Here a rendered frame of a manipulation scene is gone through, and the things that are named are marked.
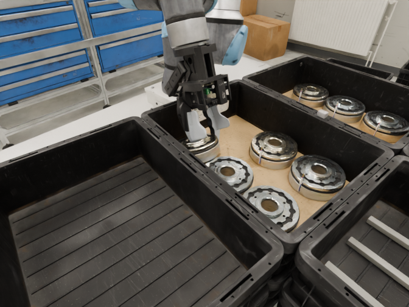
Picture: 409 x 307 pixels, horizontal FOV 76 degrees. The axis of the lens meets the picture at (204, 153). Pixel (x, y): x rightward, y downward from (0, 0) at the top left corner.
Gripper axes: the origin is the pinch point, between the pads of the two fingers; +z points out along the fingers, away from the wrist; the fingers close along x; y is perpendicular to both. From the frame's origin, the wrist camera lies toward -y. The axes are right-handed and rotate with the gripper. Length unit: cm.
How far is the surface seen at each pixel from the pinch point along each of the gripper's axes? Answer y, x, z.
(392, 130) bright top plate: 25.3, 36.5, 8.1
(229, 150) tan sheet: 2.0, 5.0, 4.1
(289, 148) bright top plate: 13.2, 12.4, 4.7
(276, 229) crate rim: 27.4, -12.0, 3.3
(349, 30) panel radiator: -101, 306, 2
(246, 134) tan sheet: 0.4, 12.8, 3.3
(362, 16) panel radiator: -88, 306, -10
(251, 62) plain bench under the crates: -54, 81, -5
